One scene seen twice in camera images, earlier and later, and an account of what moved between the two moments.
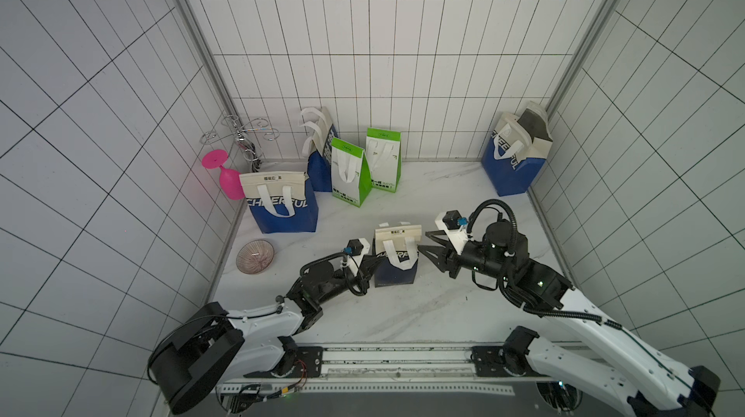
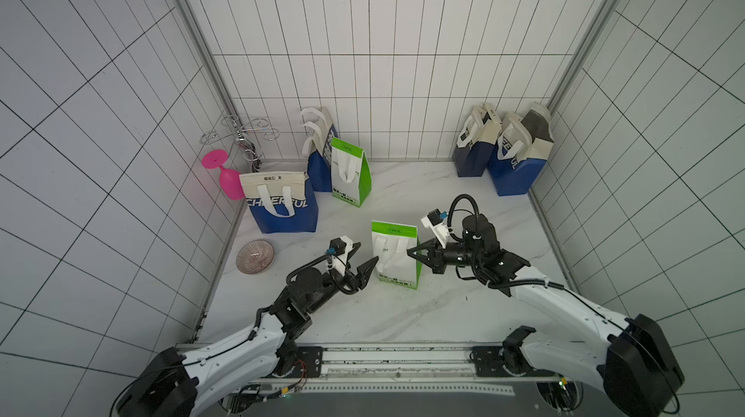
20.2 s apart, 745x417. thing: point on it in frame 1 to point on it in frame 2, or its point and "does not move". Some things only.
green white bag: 351,178 does not move
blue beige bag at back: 317,147 does not move
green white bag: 384,155 to 393,264
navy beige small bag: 396,251 to 476,140
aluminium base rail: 487,369 does not move
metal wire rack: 232,127 does not move
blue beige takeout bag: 517,149 does not move
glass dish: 254,257 does not move
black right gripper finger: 433,235 to 424,251
